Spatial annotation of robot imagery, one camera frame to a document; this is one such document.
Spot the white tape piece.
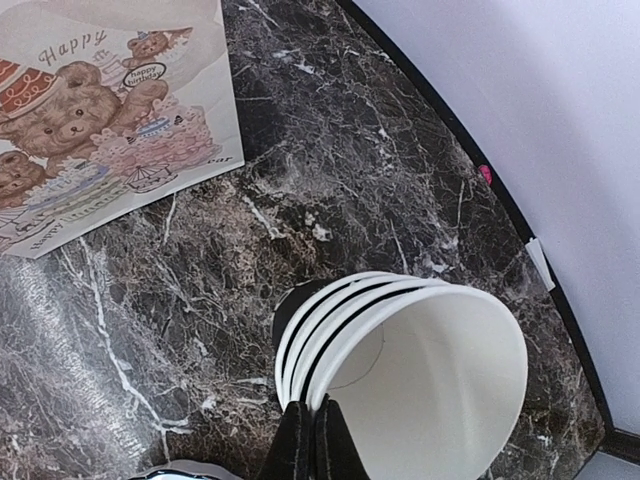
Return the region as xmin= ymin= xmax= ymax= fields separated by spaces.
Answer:
xmin=525 ymin=237 xmax=556 ymax=292

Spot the white paper gift bag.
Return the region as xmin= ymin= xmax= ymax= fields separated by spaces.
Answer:
xmin=1 ymin=1 xmax=244 ymax=259

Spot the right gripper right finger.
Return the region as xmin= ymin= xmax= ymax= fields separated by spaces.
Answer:
xmin=314 ymin=395 xmax=370 ymax=480

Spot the stack of paper coffee cups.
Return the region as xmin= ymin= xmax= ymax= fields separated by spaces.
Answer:
xmin=272 ymin=271 xmax=528 ymax=479

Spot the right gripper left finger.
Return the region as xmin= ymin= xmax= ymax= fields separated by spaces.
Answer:
xmin=259 ymin=401 xmax=312 ymax=480

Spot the white scalloped dish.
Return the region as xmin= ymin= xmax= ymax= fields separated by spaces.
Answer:
xmin=129 ymin=459 xmax=237 ymax=480

